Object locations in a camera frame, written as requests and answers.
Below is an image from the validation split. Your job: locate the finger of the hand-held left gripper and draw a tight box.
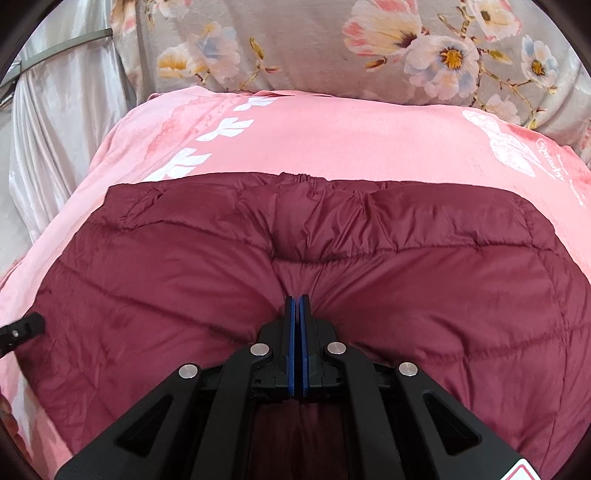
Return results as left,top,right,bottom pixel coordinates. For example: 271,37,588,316
0,312,48,359

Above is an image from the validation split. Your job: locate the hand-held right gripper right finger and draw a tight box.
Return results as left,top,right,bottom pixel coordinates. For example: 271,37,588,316
297,294,542,480

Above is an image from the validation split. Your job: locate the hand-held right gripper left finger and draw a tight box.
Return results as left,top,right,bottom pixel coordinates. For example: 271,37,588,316
54,295,297,480

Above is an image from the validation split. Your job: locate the maroon puffer jacket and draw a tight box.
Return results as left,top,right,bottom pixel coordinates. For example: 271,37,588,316
16,170,591,480

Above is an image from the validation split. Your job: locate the pink fleece blanket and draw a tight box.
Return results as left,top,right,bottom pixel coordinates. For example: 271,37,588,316
0,87,591,480

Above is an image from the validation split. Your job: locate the white satin curtain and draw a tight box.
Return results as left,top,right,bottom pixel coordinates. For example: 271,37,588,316
0,0,145,278

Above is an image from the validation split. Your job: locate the grey metal bar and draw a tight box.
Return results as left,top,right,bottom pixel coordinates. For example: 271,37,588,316
13,28,115,75

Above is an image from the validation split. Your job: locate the grey floral blanket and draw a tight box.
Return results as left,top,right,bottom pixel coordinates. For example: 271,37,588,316
110,0,591,168

